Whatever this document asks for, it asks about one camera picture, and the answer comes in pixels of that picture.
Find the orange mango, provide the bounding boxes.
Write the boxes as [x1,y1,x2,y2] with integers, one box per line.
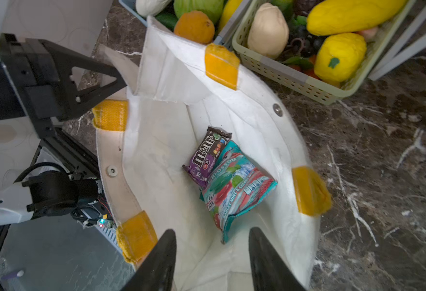
[174,11,215,45]

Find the cream garlic bulb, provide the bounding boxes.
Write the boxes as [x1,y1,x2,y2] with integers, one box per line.
[247,2,289,59]

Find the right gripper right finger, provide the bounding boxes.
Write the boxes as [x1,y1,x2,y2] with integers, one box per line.
[248,227,305,291]

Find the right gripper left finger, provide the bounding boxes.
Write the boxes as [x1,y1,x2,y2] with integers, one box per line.
[122,229,177,291]

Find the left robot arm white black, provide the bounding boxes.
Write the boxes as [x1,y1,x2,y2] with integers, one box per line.
[0,1,126,226]

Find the yellow corn cob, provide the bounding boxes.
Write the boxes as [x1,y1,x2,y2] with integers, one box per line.
[217,0,242,33]

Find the black grapes bunch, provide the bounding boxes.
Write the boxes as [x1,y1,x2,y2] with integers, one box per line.
[286,25,326,58]

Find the white grocery bag yellow handles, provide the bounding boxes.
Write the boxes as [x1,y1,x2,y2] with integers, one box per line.
[93,17,332,291]

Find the long yellow fruit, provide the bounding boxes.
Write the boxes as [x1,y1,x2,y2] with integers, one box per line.
[306,0,406,36]

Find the blue plastic basket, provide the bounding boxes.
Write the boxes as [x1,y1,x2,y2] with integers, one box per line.
[119,0,251,50]

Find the green cabbage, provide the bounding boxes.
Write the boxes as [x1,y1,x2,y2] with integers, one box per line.
[174,0,224,24]

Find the green cucumber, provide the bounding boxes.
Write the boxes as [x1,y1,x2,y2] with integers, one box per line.
[155,11,178,32]

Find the green plastic basket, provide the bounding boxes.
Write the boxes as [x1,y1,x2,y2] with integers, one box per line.
[232,0,417,106]

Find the purple m&m packet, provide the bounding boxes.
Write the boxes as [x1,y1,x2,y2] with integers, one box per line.
[182,127,232,189]

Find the teal candy bag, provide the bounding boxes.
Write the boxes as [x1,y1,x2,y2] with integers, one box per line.
[200,141,278,244]

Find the white radish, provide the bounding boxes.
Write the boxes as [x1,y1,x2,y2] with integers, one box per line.
[135,0,172,18]

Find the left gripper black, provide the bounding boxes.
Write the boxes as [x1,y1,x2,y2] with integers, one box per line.
[0,33,126,138]

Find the yellow lemon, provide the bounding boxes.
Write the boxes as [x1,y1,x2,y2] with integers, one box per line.
[314,33,367,83]

